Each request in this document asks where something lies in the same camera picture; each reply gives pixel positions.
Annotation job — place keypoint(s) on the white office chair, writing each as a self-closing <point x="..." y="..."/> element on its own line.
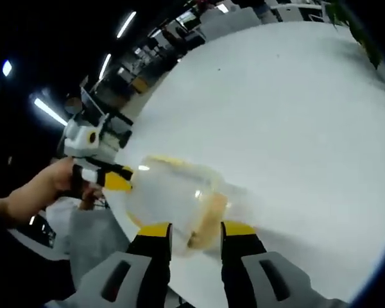
<point x="227" y="24"/>

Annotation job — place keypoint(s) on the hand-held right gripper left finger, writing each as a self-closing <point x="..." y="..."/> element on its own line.
<point x="154" y="266"/>

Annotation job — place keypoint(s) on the white ceiling light strip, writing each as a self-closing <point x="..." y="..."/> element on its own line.
<point x="105" y="64"/>
<point x="49" y="110"/>
<point x="126" y="24"/>

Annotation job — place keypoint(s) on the person's left hand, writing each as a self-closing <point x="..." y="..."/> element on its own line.
<point x="61" y="178"/>

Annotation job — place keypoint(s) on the clear container with yellow buckle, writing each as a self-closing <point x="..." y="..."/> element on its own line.
<point x="167" y="199"/>

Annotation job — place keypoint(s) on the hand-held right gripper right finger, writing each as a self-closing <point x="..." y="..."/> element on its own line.
<point x="240" y="256"/>

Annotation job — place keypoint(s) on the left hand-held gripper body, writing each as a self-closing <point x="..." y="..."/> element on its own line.
<point x="80" y="141"/>

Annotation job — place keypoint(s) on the white mesh chair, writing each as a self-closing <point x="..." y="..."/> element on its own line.
<point x="93" y="244"/>

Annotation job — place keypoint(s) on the yellow cabinet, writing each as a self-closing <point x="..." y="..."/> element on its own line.
<point x="140" y="85"/>

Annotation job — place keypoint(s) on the green potted plant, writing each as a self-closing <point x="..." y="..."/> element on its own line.
<point x="362" y="32"/>

